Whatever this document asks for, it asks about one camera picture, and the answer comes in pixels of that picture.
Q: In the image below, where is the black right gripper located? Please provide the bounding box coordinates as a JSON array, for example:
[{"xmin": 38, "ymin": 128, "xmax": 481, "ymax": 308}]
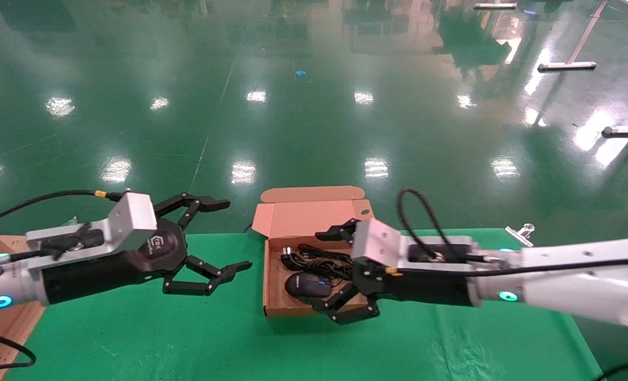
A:
[{"xmin": 299, "ymin": 218, "xmax": 478, "ymax": 325}]

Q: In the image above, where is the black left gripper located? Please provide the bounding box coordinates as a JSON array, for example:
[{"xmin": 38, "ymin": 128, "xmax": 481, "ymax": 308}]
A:
[{"xmin": 41, "ymin": 193, "xmax": 253, "ymax": 306}]

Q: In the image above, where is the black cable bundle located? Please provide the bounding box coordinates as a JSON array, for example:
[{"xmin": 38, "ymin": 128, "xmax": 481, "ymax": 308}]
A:
[{"xmin": 280, "ymin": 243, "xmax": 354, "ymax": 282}]

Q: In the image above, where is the open brown cardboard box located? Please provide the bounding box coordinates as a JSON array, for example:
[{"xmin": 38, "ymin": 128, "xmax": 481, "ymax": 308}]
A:
[{"xmin": 251, "ymin": 185, "xmax": 376, "ymax": 317}]

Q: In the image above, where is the green table cloth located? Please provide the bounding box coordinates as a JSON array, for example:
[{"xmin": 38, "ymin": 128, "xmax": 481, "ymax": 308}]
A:
[{"xmin": 7, "ymin": 229, "xmax": 603, "ymax": 381}]

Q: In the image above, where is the silver binder clip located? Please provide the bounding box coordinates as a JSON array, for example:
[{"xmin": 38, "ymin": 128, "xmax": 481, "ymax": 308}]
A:
[{"xmin": 505, "ymin": 223, "xmax": 535, "ymax": 246}]

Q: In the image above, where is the white table foot bar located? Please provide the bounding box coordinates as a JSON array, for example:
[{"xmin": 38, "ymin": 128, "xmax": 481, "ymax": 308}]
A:
[{"xmin": 602, "ymin": 113, "xmax": 628, "ymax": 137}]

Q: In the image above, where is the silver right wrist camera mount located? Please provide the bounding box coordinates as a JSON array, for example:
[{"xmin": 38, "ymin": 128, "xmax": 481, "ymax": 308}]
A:
[{"xmin": 352, "ymin": 219, "xmax": 476, "ymax": 268}]

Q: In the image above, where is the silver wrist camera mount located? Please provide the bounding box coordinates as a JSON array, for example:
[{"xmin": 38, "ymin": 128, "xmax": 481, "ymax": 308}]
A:
[
  {"xmin": 26, "ymin": 192, "xmax": 158, "ymax": 265},
  {"xmin": 352, "ymin": 219, "xmax": 476, "ymax": 268}
]

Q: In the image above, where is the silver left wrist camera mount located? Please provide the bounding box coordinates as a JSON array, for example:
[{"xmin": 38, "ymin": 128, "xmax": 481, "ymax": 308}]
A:
[{"xmin": 26, "ymin": 192, "xmax": 158, "ymax": 265}]

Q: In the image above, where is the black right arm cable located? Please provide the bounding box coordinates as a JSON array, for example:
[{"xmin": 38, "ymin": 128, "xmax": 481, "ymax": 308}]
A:
[{"xmin": 396, "ymin": 188, "xmax": 628, "ymax": 278}]

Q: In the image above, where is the black trailing cable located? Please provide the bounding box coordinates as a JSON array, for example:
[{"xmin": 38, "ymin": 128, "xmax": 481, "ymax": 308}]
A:
[
  {"xmin": 0, "ymin": 331, "xmax": 37, "ymax": 371},
  {"xmin": 594, "ymin": 362, "xmax": 628, "ymax": 381}
]

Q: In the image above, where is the white table leg with post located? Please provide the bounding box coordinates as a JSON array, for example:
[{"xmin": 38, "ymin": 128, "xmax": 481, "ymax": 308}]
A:
[{"xmin": 538, "ymin": 0, "xmax": 609, "ymax": 72}]

